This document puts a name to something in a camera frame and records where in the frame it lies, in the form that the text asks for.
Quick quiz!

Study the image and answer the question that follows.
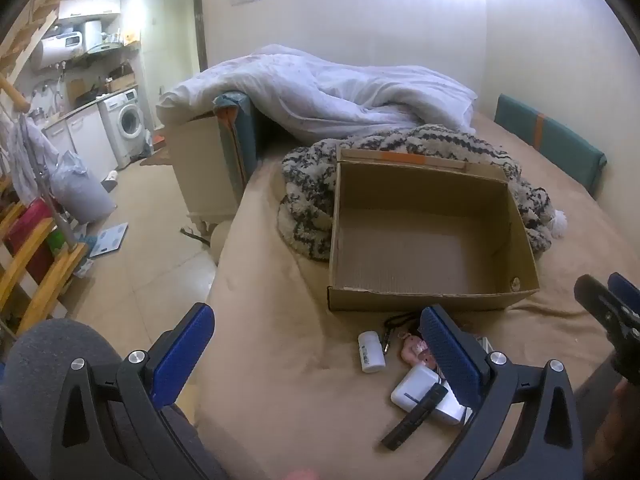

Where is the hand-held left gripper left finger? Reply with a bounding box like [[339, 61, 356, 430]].
[[50, 302, 216, 480]]

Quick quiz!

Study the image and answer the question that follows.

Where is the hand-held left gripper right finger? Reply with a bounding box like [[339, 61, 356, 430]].
[[420, 304, 586, 480]]

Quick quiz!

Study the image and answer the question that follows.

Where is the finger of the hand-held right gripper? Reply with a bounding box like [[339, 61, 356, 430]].
[[574, 275, 640, 357], [607, 272, 640, 317]]

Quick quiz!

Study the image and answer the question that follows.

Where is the small dark metal-tipped stick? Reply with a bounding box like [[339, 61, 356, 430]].
[[383, 311, 418, 357]]

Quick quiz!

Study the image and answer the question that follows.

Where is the black flashlight with lanyard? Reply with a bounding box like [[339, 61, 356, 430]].
[[381, 384, 449, 451]]

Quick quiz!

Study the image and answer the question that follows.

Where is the white red-label pill bottle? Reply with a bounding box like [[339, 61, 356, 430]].
[[357, 331, 386, 374]]

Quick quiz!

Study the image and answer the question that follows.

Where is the bathroom scale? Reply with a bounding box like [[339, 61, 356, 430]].
[[89, 222, 129, 259]]

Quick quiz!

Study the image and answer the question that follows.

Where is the wooden stair railing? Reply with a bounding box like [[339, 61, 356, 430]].
[[0, 75, 90, 336]]

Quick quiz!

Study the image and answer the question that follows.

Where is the teal cushion with orange stripe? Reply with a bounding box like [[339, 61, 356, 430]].
[[494, 94, 608, 198], [212, 91, 273, 186]]

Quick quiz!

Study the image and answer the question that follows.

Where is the large beige carton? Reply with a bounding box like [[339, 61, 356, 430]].
[[160, 110, 251, 227]]

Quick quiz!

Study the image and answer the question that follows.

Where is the stuffed pale plastic bag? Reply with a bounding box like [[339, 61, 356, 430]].
[[50, 150, 117, 223]]

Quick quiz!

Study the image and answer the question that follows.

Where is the red bag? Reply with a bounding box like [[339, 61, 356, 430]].
[[5, 199, 57, 281]]

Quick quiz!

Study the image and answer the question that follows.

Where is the black and cream fleece blanket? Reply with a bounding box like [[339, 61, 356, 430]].
[[277, 124, 568, 262]]

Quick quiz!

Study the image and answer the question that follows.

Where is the white washing machine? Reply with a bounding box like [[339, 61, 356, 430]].
[[98, 88, 147, 170]]

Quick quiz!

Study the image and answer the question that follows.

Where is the white kitchen cabinet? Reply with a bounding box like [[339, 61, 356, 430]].
[[42, 107, 118, 181]]

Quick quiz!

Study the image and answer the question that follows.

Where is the hanging grey cloth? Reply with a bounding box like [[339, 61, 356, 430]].
[[10, 117, 58, 203]]

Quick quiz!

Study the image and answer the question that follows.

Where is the small cardboard box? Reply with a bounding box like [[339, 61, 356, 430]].
[[107, 72, 137, 93]]

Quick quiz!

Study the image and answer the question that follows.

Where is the white duvet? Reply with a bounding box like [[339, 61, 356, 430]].
[[157, 44, 478, 142]]

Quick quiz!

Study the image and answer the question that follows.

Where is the brown door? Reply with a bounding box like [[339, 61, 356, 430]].
[[192, 0, 208, 73]]

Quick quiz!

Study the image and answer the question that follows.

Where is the white water heater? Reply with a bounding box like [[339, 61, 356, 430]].
[[31, 31, 84, 71]]

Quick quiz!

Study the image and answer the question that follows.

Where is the white cooking pot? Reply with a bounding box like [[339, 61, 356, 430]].
[[80, 20, 104, 54]]

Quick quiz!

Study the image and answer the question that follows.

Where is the pink plush keychain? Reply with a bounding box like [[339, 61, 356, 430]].
[[401, 332, 437, 367]]

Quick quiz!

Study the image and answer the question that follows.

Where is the white wall cabinet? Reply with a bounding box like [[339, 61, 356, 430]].
[[58, 0, 122, 22]]

